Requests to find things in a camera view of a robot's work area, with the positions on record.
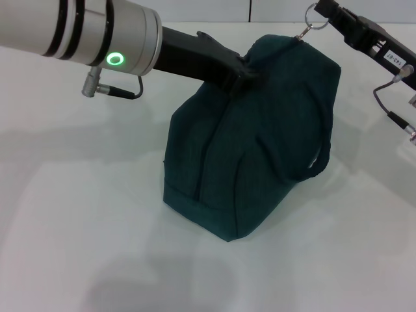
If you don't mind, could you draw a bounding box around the right gripper cable with connector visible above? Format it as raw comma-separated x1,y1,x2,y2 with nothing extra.
372,64,416,144

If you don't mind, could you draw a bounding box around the dark teal insulated lunch bag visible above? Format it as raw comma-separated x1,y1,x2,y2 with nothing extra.
161,1,343,243

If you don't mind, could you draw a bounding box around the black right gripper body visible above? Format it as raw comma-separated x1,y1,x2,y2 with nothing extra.
343,14,416,92

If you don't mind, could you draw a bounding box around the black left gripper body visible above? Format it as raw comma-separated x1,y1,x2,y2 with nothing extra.
151,25,245,92

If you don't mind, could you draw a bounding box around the left gripper cable with connector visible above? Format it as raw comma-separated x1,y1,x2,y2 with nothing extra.
81,66,144,101

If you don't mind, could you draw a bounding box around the gripper cable with connector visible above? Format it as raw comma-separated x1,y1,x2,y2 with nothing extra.
81,66,144,101
372,64,416,144

